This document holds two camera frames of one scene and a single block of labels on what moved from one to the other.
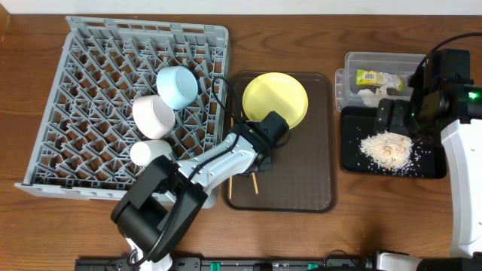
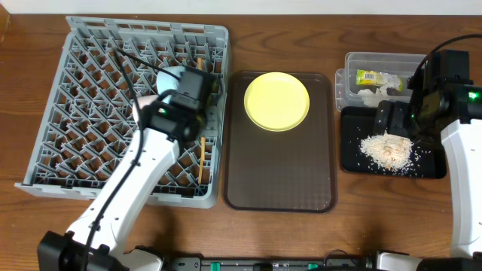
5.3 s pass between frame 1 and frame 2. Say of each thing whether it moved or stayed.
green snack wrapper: stayed
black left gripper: moved
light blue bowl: stayed
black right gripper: stayed
